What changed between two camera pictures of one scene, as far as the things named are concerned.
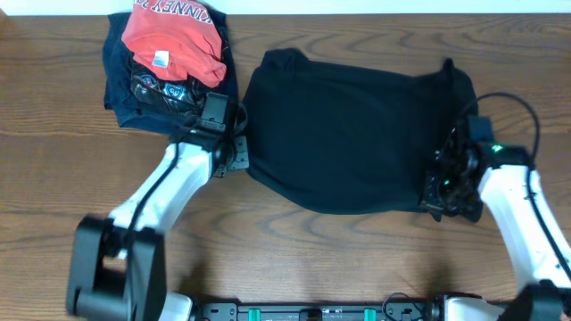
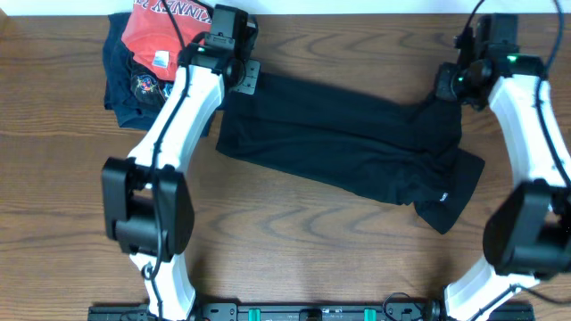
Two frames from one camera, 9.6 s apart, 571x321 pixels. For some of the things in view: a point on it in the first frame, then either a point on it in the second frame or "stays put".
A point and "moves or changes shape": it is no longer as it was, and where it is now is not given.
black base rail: x=395 y=307 stays put
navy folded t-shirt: x=128 y=112 stays put
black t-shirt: x=338 y=139 moves or changes shape
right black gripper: x=430 y=199 -> x=447 y=71
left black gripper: x=244 y=160 -> x=250 y=87
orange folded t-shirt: x=176 y=39 stays put
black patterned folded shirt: x=186 y=95 stays put
